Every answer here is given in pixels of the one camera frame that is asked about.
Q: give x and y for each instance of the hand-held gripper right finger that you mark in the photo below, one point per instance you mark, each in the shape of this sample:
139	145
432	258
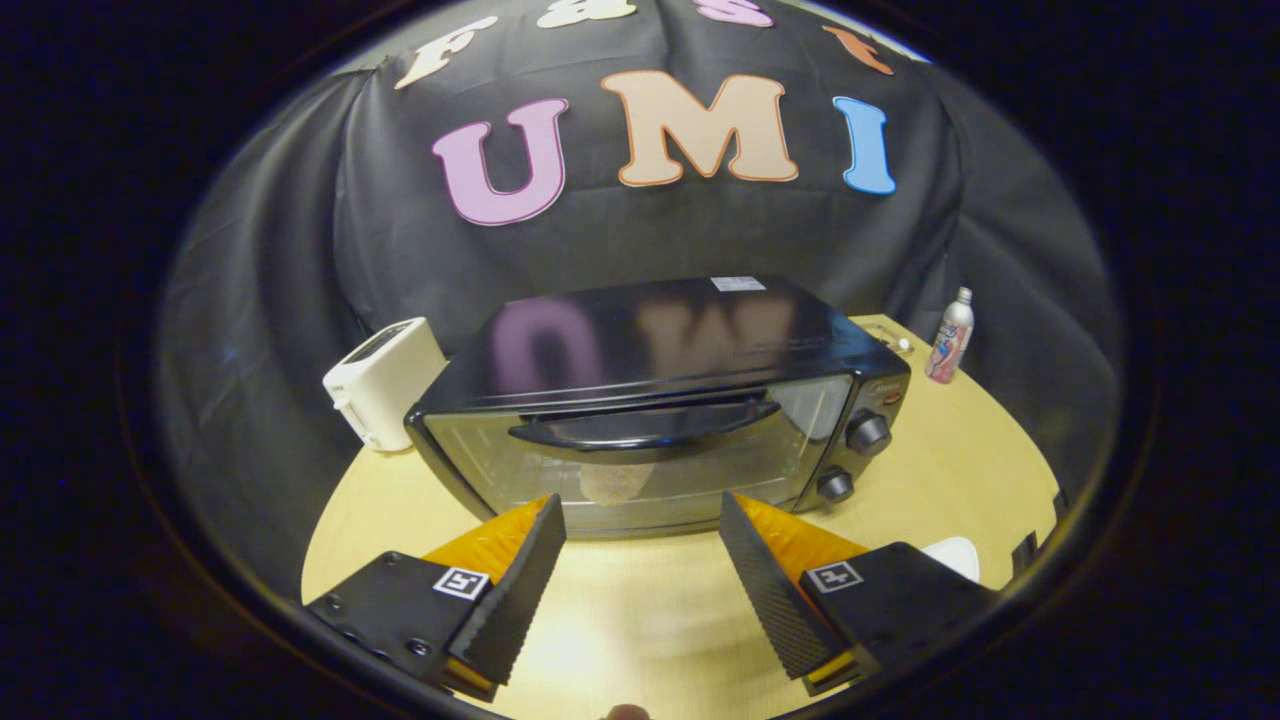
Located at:
775	590

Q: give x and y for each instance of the white bread toaster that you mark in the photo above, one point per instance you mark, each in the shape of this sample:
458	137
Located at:
385	385

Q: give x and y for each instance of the black toaster oven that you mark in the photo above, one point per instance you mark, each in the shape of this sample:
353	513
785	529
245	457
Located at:
640	340

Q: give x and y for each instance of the round sugared bread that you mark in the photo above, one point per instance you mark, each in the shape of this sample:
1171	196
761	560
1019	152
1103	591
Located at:
612	485

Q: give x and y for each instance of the black chair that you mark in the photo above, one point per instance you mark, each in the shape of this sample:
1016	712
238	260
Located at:
1025	555

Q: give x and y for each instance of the black backdrop cloth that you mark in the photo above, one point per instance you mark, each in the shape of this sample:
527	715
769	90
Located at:
620	240

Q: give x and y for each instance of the white spray bottle pink label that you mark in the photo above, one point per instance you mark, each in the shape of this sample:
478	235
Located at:
950	340

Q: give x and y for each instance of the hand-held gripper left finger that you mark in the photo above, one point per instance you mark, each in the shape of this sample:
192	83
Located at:
510	600

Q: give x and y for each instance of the white square plate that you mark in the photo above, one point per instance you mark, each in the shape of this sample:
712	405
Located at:
955	556

